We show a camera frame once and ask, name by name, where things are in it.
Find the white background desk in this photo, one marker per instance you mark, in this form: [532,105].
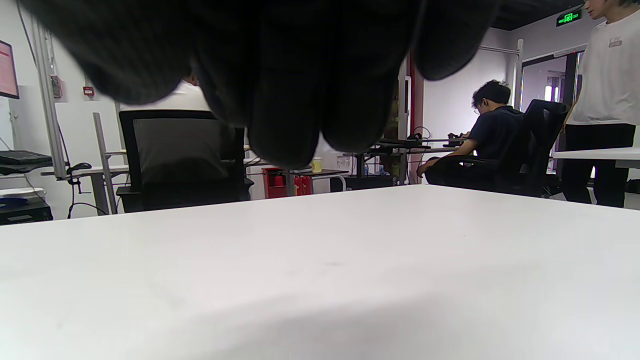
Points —
[110,170]

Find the grey aluminium post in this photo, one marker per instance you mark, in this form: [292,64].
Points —
[50,110]

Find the black mesh office chair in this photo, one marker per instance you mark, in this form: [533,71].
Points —
[180,150]

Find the black high-back office chair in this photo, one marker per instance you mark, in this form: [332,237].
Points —
[537,145]

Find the black computer case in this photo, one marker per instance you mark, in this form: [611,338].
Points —
[25,212]

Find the person's right hand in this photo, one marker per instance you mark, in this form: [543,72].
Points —
[300,65]

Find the grey wall box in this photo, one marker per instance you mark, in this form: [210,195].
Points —
[56,86]

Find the black keyboard tray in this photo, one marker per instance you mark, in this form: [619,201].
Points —
[22,160]

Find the red wall alarm button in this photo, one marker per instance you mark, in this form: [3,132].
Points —
[88,91]

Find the monitor with pink screen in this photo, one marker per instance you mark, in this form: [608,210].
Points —
[7,70]

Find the green exit sign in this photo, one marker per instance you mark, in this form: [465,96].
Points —
[569,18]

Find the dark framed glass door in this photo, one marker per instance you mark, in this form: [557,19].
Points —
[545,85]

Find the yellow box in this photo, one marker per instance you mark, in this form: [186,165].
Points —
[316,165]

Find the black background desk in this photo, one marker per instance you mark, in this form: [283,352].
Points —
[400,146]

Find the red box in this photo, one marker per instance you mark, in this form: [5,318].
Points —
[282,184]

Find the white desk leg post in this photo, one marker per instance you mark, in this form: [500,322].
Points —
[104,165]

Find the white background table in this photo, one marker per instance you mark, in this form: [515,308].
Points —
[595,154]

